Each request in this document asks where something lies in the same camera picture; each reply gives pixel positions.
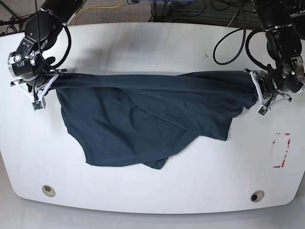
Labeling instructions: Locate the right table cable grommet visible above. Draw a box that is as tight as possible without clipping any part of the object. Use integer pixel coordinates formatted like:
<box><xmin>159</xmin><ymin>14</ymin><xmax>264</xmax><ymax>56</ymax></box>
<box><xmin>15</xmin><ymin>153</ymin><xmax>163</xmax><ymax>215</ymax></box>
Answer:
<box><xmin>250</xmin><ymin>190</ymin><xmax>265</xmax><ymax>203</ymax></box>

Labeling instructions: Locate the red tape rectangle marking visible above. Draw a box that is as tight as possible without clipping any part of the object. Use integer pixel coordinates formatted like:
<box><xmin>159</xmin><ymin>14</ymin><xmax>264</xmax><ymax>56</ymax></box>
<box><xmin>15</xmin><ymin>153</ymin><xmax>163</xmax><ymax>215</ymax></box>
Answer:
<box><xmin>270</xmin><ymin>133</ymin><xmax>292</xmax><ymax>168</ymax></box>

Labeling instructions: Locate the table cable grommet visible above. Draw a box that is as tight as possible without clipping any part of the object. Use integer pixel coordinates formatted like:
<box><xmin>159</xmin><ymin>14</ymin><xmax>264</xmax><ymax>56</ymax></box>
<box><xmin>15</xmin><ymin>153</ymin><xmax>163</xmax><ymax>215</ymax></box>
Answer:
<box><xmin>250</xmin><ymin>190</ymin><xmax>265</xmax><ymax>203</ymax></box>
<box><xmin>42</xmin><ymin>185</ymin><xmax>56</xmax><ymax>198</ymax></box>

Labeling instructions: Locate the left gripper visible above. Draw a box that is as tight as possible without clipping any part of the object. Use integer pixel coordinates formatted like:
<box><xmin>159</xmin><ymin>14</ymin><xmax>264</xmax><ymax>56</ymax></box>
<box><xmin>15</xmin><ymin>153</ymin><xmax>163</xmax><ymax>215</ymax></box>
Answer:
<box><xmin>244</xmin><ymin>68</ymin><xmax>291</xmax><ymax>111</ymax></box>

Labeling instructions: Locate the yellow cable on floor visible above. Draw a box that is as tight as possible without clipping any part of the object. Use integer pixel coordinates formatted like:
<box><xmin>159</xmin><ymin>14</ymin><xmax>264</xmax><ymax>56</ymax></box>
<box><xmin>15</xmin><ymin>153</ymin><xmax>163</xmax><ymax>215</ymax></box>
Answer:
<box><xmin>72</xmin><ymin>0</ymin><xmax>124</xmax><ymax>26</ymax></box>

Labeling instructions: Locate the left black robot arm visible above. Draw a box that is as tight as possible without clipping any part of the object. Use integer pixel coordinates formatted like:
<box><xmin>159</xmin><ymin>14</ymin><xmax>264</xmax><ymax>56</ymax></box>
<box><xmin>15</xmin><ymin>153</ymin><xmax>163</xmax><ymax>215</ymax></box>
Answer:
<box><xmin>245</xmin><ymin>0</ymin><xmax>305</xmax><ymax>115</ymax></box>

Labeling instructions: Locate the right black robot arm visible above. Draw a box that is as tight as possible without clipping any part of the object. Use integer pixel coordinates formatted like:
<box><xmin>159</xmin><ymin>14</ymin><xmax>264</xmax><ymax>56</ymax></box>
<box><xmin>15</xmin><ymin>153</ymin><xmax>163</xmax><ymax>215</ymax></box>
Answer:
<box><xmin>8</xmin><ymin>0</ymin><xmax>85</xmax><ymax>109</ymax></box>

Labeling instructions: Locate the dark navy T-shirt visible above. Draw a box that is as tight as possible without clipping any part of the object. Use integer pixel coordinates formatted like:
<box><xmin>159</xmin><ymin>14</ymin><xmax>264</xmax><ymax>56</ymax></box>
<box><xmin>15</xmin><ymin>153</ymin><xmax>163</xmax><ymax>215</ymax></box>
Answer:
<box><xmin>51</xmin><ymin>71</ymin><xmax>258</xmax><ymax>169</ymax></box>

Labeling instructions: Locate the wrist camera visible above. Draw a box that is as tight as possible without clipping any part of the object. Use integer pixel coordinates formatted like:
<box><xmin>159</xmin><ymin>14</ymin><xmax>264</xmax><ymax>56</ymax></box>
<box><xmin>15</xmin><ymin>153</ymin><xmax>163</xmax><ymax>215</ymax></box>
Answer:
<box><xmin>32</xmin><ymin>98</ymin><xmax>46</xmax><ymax>111</ymax></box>
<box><xmin>257</xmin><ymin>106</ymin><xmax>269</xmax><ymax>116</ymax></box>

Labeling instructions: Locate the black tripod stand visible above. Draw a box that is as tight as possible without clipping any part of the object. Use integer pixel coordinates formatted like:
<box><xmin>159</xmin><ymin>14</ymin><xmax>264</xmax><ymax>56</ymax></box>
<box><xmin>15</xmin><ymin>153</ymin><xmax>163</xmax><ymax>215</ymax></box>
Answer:
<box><xmin>0</xmin><ymin>0</ymin><xmax>34</xmax><ymax>36</ymax></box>

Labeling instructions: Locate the left table cable grommet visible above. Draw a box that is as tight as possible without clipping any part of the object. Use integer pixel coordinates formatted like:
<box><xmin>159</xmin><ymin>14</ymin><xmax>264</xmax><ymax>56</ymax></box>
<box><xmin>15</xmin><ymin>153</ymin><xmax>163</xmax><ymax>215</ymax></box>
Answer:
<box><xmin>42</xmin><ymin>185</ymin><xmax>56</xmax><ymax>198</ymax></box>

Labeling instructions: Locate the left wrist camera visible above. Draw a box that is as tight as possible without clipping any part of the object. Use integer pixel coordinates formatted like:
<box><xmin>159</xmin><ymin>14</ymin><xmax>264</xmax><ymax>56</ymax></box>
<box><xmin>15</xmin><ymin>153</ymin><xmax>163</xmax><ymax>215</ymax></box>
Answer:
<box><xmin>257</xmin><ymin>106</ymin><xmax>269</xmax><ymax>116</ymax></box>

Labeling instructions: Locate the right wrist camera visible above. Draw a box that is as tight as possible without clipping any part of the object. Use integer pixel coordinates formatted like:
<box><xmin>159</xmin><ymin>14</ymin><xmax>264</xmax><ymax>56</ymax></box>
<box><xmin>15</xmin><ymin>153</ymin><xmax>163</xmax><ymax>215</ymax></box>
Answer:
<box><xmin>32</xmin><ymin>98</ymin><xmax>46</xmax><ymax>111</ymax></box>

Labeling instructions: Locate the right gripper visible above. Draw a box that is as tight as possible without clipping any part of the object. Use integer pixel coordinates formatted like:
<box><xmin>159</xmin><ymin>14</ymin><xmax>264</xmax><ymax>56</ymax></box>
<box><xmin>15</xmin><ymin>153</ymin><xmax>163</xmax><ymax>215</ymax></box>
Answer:
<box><xmin>10</xmin><ymin>69</ymin><xmax>68</xmax><ymax>103</ymax></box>

